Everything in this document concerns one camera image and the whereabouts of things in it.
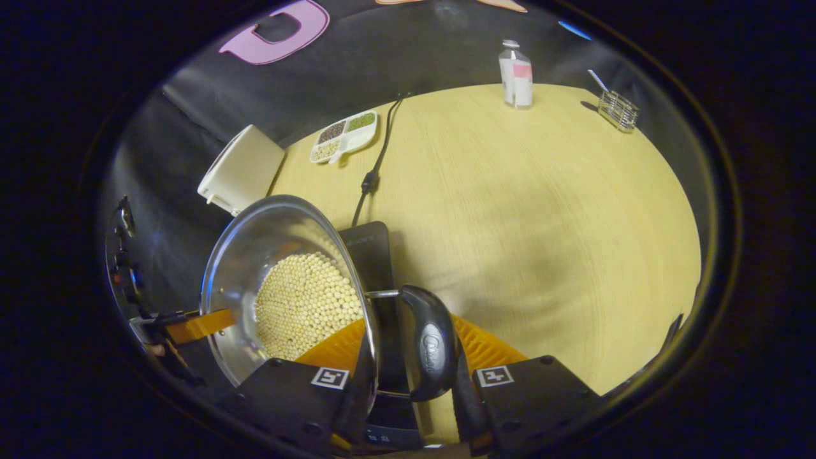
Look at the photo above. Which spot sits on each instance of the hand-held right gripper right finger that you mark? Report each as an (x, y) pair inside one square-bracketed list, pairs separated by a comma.
[(535, 401)]

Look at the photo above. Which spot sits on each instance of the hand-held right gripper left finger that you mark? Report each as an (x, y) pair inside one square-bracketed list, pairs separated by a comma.
[(287, 395)]

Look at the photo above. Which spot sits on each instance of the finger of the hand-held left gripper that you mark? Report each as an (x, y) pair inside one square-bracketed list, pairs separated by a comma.
[(201, 326)]

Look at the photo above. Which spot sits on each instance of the pile of yellow soybeans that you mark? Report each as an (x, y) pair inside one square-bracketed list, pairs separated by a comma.
[(306, 303)]

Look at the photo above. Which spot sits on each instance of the stainless steel pot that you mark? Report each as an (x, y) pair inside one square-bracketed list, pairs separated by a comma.
[(255, 248)]

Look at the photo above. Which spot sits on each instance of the black induction cooktop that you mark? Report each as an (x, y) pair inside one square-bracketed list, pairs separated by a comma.
[(373, 255)]

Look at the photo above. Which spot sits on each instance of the white divided bean dish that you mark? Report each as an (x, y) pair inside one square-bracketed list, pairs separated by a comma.
[(344, 135)]

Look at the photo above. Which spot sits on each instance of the clear bottle with pink label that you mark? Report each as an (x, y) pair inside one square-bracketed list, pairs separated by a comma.
[(516, 76)]

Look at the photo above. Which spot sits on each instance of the striped drinking straw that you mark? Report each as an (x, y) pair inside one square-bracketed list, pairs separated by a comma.
[(597, 79)]

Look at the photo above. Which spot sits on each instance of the black backdrop cloth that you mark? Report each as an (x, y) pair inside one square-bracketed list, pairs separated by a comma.
[(414, 57)]

